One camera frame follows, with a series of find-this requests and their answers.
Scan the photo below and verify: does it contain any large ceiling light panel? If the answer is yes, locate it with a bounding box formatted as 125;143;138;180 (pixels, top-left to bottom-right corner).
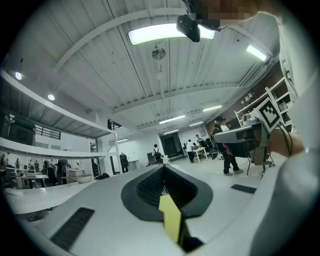
127;22;216;46

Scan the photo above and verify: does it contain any white shelving unit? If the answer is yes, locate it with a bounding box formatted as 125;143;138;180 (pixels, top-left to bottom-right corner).
234;76;294;129

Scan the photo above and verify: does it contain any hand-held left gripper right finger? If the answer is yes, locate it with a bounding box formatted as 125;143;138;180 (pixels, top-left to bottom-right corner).
163;164;214;219

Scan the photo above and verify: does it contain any small ceiling light panel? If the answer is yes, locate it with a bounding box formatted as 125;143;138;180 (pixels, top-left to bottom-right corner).
245;44;268;62

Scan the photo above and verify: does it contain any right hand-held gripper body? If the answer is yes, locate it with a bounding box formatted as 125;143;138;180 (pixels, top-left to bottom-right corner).
241;96;281;166

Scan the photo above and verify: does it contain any black head-worn camera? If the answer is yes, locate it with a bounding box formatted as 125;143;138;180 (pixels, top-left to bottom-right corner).
176;14;202;43

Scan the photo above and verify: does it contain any person's white shirt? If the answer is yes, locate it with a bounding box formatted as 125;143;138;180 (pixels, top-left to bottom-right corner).
254;10;320;153

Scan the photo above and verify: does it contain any white table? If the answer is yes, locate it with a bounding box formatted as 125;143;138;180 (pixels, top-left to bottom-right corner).
191;146;210;164

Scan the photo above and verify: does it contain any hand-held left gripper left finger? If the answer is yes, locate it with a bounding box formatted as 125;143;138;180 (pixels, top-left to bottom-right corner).
121;164;165;222

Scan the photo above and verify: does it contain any person's right forearm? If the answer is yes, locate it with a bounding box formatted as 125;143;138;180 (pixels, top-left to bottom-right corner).
268;128;305;159

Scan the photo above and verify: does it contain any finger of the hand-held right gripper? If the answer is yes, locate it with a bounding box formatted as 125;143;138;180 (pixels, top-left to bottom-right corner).
213;124;255;158

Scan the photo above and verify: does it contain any round metal ceiling fixture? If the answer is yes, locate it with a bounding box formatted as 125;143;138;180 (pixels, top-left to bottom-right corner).
151;47;167;61

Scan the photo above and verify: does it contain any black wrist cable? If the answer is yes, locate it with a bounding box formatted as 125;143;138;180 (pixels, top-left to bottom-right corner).
276;121;294;156

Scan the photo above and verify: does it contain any white bowl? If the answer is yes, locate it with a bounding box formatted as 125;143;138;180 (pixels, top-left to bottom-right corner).
74;174;94;184

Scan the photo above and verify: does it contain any dark double door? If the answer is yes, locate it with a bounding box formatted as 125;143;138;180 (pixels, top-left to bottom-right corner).
159;132;183;159

